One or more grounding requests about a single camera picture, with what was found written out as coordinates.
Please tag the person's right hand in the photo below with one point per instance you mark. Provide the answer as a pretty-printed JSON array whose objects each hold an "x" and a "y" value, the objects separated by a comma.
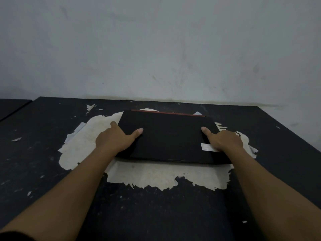
[{"x": 224, "y": 141}]

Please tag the person's left hand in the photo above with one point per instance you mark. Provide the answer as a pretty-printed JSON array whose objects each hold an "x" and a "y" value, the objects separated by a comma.
[{"x": 113, "y": 138}]

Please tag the person's left thumb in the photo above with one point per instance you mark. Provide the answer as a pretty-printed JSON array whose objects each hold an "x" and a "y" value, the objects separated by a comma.
[{"x": 135, "y": 133}]

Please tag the person's right thumb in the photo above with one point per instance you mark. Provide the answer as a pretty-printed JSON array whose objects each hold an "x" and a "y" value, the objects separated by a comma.
[{"x": 207, "y": 132}]

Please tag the black laptop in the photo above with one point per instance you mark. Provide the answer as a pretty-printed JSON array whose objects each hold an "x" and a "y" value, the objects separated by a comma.
[{"x": 168, "y": 138}]

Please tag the person's right forearm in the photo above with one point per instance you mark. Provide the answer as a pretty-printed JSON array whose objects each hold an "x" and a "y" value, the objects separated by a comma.
[{"x": 273, "y": 195}]

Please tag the person's left forearm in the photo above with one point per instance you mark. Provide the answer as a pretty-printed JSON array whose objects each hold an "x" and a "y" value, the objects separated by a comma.
[{"x": 62, "y": 190}]

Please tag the white sticker label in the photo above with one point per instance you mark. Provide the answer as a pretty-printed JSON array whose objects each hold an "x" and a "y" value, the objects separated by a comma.
[{"x": 208, "y": 147}]

